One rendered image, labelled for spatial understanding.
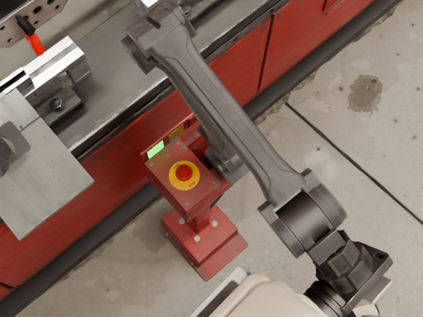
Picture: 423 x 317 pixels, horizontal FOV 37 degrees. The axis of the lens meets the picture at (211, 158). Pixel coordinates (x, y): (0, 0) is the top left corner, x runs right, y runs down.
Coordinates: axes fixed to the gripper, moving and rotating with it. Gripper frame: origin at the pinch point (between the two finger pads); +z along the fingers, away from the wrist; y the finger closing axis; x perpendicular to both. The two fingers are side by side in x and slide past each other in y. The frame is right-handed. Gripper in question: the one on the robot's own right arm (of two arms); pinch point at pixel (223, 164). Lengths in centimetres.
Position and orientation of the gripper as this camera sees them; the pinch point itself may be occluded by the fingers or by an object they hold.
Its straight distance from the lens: 155.8
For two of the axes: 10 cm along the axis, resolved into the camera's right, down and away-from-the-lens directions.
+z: -1.2, 1.1, 9.9
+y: -6.2, -7.8, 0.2
